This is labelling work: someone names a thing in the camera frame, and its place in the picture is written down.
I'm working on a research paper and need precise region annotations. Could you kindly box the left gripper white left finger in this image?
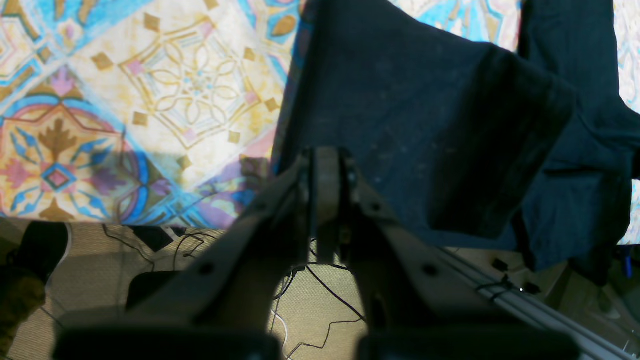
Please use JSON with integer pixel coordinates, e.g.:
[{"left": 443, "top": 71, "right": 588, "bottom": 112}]
[{"left": 55, "top": 150, "right": 316, "bottom": 360}]

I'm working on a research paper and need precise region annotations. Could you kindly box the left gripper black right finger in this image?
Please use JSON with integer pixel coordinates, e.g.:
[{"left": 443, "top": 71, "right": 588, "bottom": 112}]
[{"left": 340, "top": 150, "right": 580, "bottom": 360}]

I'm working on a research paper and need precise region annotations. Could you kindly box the black T-shirt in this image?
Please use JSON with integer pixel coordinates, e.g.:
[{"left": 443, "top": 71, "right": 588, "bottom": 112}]
[{"left": 272, "top": 0, "right": 639, "bottom": 287}]

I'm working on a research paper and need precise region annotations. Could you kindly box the patterned colourful tablecloth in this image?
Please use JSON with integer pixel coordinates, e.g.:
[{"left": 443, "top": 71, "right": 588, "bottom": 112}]
[{"left": 0, "top": 0, "right": 640, "bottom": 246}]

